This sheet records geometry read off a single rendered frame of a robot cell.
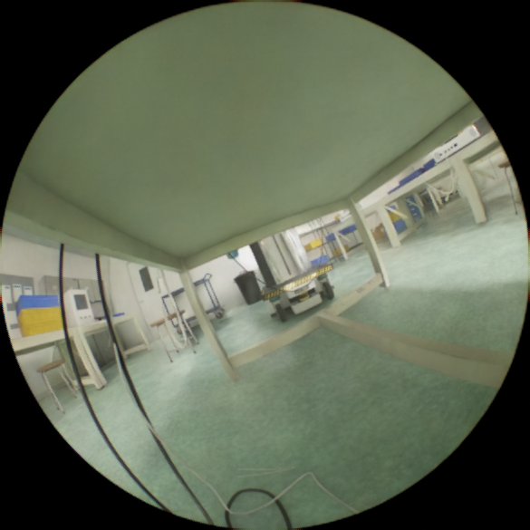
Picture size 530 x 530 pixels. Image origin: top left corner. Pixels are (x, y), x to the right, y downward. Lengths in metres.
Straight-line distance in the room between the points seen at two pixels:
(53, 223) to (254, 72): 0.35
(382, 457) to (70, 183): 0.78
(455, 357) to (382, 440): 0.25
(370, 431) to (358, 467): 0.11
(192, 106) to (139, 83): 0.09
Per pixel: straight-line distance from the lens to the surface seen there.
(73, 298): 2.77
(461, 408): 0.56
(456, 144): 2.29
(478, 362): 0.46
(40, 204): 0.33
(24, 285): 4.25
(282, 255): 1.72
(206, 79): 0.26
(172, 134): 0.29
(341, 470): 0.51
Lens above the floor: 0.48
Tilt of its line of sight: 2 degrees up
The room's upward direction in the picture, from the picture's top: 24 degrees counter-clockwise
